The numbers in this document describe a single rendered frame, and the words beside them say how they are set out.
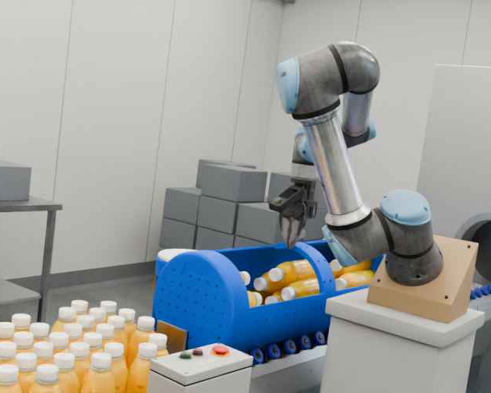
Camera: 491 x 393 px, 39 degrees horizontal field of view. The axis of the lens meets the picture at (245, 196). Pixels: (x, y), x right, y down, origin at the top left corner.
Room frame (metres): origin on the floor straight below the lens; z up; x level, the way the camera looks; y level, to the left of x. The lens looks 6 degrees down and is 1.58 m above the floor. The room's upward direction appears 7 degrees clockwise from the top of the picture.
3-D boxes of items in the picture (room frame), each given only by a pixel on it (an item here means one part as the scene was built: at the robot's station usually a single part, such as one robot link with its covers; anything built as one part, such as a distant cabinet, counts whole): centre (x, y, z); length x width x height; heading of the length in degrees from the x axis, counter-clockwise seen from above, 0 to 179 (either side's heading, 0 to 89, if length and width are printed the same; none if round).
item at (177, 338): (1.69, 0.14, 0.99); 0.10 x 0.02 x 0.12; 51
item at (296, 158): (2.05, -0.16, 1.53); 0.09 x 0.08 x 0.11; 4
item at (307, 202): (2.06, -0.16, 1.37); 0.09 x 0.08 x 0.12; 141
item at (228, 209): (5.93, -0.01, 0.59); 1.20 x 0.80 x 1.19; 55
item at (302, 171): (2.06, -0.16, 1.45); 0.08 x 0.08 x 0.05
